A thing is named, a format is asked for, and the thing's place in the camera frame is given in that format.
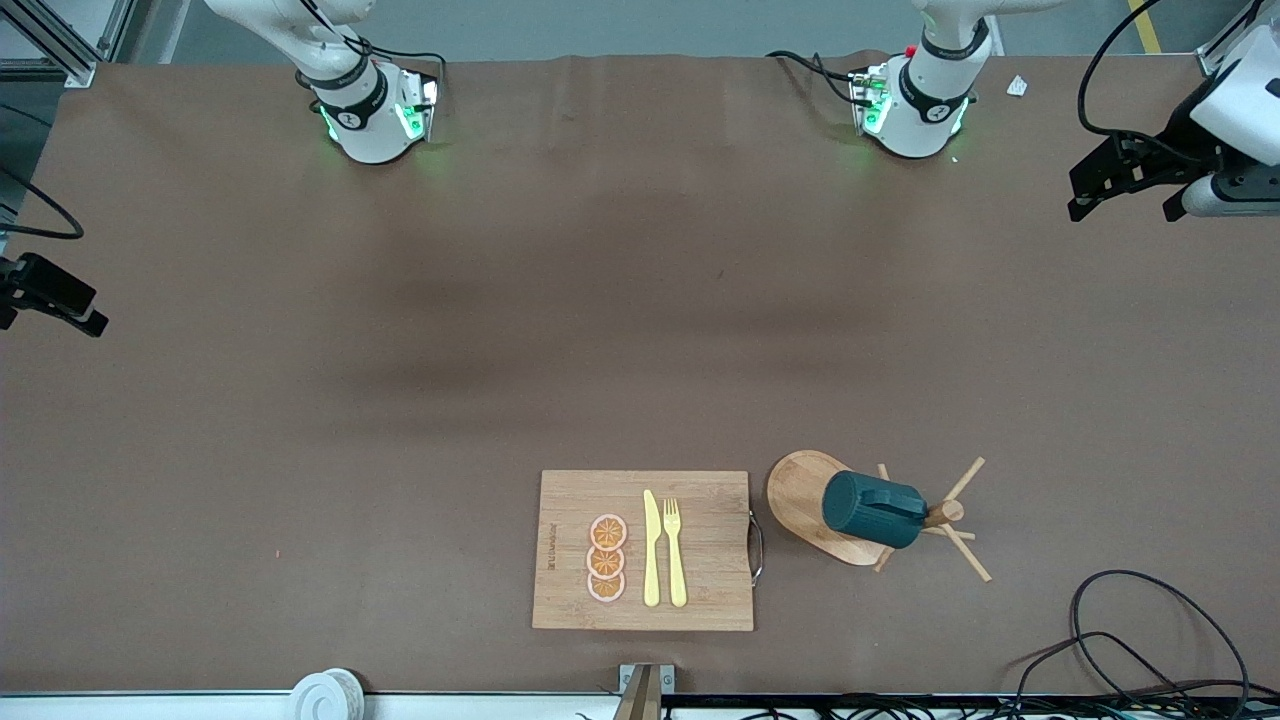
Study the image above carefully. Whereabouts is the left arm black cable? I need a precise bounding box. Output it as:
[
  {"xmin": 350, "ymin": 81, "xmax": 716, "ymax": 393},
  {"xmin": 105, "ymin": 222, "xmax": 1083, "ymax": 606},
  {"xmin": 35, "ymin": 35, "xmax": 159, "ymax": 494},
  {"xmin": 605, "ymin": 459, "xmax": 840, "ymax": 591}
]
[{"xmin": 1076, "ymin": 0, "xmax": 1221, "ymax": 156}]

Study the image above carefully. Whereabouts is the small black cable loop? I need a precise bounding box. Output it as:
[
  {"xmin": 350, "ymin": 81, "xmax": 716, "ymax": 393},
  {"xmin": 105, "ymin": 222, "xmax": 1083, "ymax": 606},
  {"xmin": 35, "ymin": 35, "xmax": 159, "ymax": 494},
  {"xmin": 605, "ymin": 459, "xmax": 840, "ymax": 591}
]
[{"xmin": 1005, "ymin": 630, "xmax": 1201, "ymax": 706}]

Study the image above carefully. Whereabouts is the wooden mug tree rack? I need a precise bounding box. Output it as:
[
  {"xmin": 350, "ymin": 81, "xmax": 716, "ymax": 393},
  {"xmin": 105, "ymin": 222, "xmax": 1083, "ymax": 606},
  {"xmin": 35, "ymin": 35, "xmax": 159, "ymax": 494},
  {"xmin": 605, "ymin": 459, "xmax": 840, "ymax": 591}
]
[{"xmin": 767, "ymin": 450, "xmax": 993, "ymax": 583}]

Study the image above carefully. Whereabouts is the dark green ribbed cup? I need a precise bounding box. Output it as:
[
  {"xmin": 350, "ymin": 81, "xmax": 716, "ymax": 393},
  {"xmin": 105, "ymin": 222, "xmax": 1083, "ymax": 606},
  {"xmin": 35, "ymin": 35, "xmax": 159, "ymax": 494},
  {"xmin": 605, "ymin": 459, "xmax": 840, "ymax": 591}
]
[{"xmin": 822, "ymin": 470, "xmax": 929, "ymax": 549}]

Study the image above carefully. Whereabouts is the aluminium frame profile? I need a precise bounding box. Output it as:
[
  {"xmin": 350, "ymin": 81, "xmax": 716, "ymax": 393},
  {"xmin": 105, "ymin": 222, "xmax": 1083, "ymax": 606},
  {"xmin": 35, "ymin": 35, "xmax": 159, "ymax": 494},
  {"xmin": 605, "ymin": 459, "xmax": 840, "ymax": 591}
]
[
  {"xmin": 0, "ymin": 0, "xmax": 136, "ymax": 89},
  {"xmin": 1197, "ymin": 0, "xmax": 1263, "ymax": 77}
]

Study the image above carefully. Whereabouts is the white tape roll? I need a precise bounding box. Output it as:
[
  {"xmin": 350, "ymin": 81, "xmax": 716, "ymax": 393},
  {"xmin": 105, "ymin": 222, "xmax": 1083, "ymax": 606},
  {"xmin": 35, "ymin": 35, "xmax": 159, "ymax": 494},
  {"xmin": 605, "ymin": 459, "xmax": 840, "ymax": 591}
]
[{"xmin": 289, "ymin": 668, "xmax": 364, "ymax": 720}]

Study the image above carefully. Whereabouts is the left arm base cable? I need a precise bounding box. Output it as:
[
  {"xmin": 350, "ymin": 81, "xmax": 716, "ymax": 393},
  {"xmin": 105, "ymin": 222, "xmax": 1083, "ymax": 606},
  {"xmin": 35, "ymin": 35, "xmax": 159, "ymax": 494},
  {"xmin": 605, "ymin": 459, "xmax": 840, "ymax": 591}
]
[{"xmin": 766, "ymin": 49, "xmax": 871, "ymax": 107}]

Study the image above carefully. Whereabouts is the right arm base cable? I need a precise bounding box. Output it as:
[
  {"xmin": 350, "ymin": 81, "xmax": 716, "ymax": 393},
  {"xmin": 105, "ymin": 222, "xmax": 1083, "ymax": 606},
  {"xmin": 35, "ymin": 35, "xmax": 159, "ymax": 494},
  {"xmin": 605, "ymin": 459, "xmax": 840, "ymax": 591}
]
[{"xmin": 330, "ymin": 35, "xmax": 448, "ymax": 96}]

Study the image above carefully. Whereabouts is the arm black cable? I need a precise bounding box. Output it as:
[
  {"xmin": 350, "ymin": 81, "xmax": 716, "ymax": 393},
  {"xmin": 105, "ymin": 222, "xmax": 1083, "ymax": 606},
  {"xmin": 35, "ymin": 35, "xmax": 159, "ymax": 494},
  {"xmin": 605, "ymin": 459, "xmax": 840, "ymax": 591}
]
[
  {"xmin": 0, "ymin": 163, "xmax": 85, "ymax": 241},
  {"xmin": 1076, "ymin": 0, "xmax": 1221, "ymax": 156}
]

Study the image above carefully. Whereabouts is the brown table mat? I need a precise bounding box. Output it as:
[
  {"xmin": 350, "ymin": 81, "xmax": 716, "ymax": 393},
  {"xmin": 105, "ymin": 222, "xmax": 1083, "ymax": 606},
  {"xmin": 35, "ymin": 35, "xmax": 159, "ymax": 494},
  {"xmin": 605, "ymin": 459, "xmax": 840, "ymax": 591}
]
[{"xmin": 0, "ymin": 52, "xmax": 1280, "ymax": 696}]

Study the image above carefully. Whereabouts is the bamboo cutting board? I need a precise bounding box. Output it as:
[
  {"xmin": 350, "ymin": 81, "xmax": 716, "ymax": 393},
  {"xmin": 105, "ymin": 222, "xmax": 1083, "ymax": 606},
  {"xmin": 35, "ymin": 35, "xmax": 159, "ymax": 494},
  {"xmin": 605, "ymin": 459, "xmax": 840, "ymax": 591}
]
[{"xmin": 531, "ymin": 470, "xmax": 766, "ymax": 633}]

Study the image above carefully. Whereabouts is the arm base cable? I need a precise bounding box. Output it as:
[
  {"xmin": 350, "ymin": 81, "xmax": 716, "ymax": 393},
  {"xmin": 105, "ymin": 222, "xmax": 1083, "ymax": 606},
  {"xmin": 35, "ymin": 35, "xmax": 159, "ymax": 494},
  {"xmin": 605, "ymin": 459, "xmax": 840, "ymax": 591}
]
[
  {"xmin": 766, "ymin": 49, "xmax": 871, "ymax": 107},
  {"xmin": 330, "ymin": 35, "xmax": 448, "ymax": 96}
]

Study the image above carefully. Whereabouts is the large black cable loop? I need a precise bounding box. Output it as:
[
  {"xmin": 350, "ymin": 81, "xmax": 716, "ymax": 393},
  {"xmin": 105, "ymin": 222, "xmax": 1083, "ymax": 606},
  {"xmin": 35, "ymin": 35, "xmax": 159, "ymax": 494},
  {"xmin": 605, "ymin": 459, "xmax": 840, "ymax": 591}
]
[{"xmin": 1068, "ymin": 569, "xmax": 1253, "ymax": 706}]

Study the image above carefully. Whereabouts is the yellow plastic fork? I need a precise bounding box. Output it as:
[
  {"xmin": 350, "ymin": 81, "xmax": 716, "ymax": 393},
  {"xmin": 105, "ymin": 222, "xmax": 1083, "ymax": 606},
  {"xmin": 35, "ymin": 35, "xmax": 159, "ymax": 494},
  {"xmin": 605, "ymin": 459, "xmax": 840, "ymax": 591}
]
[{"xmin": 663, "ymin": 497, "xmax": 689, "ymax": 609}]

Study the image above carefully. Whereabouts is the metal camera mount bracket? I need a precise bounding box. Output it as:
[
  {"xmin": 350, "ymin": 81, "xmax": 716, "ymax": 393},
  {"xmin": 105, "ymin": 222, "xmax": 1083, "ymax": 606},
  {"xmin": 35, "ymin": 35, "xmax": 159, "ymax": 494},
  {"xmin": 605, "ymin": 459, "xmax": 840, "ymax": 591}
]
[{"xmin": 612, "ymin": 663, "xmax": 676, "ymax": 720}]

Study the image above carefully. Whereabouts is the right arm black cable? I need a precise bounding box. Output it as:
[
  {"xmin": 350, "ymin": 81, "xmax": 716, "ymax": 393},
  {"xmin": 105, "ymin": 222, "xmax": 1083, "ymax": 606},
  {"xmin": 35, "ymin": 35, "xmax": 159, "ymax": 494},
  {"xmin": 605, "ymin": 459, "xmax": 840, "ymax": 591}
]
[{"xmin": 0, "ymin": 163, "xmax": 85, "ymax": 241}]

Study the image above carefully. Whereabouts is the white table edge rail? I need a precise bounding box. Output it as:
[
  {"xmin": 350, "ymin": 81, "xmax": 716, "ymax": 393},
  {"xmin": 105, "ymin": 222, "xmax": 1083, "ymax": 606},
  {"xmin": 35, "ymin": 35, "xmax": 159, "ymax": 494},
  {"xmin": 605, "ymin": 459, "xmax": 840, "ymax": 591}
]
[{"xmin": 0, "ymin": 692, "xmax": 621, "ymax": 720}]

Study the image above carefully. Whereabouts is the yellow plastic knife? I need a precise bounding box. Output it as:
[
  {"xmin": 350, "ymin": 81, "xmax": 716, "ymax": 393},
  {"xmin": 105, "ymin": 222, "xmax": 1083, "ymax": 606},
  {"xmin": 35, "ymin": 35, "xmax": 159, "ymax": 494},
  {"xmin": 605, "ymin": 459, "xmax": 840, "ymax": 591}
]
[{"xmin": 643, "ymin": 489, "xmax": 662, "ymax": 608}]

